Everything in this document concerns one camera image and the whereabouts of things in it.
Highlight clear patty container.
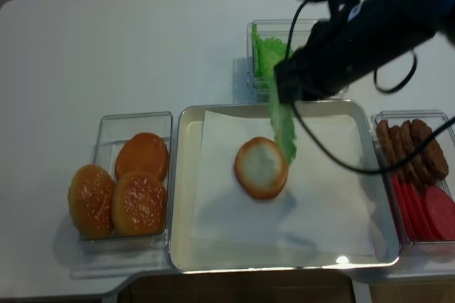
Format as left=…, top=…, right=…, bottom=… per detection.
left=373, top=110, right=454, bottom=256

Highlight silver metal tray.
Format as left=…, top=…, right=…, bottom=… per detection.
left=169, top=104, right=401, bottom=272

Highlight right sesame bun top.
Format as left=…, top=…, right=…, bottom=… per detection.
left=112, top=171, right=167, bottom=236

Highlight plain bun bottom in container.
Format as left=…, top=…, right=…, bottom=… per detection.
left=114, top=132, right=169, bottom=181

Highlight remaining green lettuce pile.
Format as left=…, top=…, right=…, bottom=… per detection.
left=252, top=24, right=287, bottom=91

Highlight clear lettuce cheese container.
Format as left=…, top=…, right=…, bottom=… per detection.
left=246, top=18, right=351, bottom=103

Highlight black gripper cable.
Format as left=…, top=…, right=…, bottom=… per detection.
left=286, top=0, right=455, bottom=176

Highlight sesame bun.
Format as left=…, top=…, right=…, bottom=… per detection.
left=112, top=171, right=167, bottom=236
left=68, top=164, right=116, bottom=240

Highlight bottom bun on tray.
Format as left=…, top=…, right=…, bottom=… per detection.
left=234, top=137, right=289, bottom=201

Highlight clear bun container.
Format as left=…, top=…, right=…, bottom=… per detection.
left=79, top=112, right=173, bottom=254

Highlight green lettuce leaf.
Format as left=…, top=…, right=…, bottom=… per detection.
left=268, top=80, right=296, bottom=166

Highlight brown meat patties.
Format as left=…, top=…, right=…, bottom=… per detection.
left=375, top=119, right=449, bottom=190

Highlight red tomato slices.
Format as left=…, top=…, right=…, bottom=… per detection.
left=392, top=175, right=454, bottom=242

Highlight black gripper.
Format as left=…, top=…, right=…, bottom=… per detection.
left=274, top=20, right=358, bottom=104

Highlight white paper sheet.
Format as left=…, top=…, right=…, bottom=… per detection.
left=191, top=112, right=375, bottom=255

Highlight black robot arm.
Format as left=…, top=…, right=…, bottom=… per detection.
left=274, top=0, right=454, bottom=104

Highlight left sesame bun top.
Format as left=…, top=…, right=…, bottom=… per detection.
left=68, top=164, right=116, bottom=240

